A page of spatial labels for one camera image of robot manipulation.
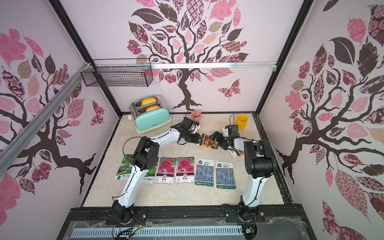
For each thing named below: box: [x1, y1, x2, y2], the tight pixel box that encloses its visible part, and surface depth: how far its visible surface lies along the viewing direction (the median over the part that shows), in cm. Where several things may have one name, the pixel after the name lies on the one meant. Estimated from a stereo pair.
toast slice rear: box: [141, 97, 157, 106], surface depth 102 cm
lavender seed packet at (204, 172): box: [195, 158, 214, 187], surface depth 89 cm
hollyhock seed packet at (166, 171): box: [154, 157, 177, 185], surface depth 91 cm
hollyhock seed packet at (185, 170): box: [176, 156, 195, 183], surface depth 91 cm
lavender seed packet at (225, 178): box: [215, 161, 237, 189], surface depth 89 cm
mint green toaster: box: [129, 95, 172, 134], surface depth 101 cm
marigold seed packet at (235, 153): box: [227, 149, 245, 159], surface depth 99 cm
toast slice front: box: [146, 105, 160, 112], surface depth 99 cm
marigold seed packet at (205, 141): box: [200, 133, 219, 150], surface depth 103 cm
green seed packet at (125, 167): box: [114, 154, 134, 181], surface depth 92 cm
